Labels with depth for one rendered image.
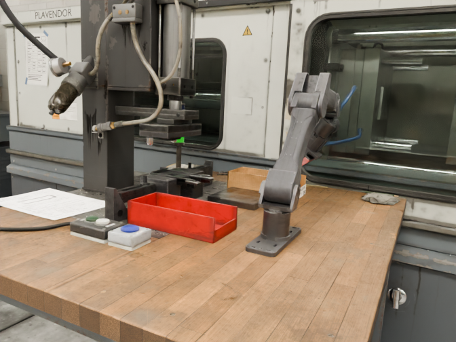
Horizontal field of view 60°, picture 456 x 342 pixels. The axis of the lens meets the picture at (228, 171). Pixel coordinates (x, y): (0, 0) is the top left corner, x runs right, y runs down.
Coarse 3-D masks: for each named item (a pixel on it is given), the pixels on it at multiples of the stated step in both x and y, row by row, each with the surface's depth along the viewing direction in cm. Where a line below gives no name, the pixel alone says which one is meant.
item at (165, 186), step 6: (156, 186) 114; (162, 186) 113; (168, 186) 113; (174, 186) 116; (180, 186) 127; (198, 186) 128; (162, 192) 114; (168, 192) 113; (174, 192) 116; (180, 192) 127; (186, 192) 126; (192, 192) 125; (198, 192) 128
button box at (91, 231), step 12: (0, 228) 90; (12, 228) 90; (24, 228) 91; (36, 228) 92; (48, 228) 93; (72, 228) 90; (84, 228) 88; (96, 228) 87; (108, 228) 87; (96, 240) 87
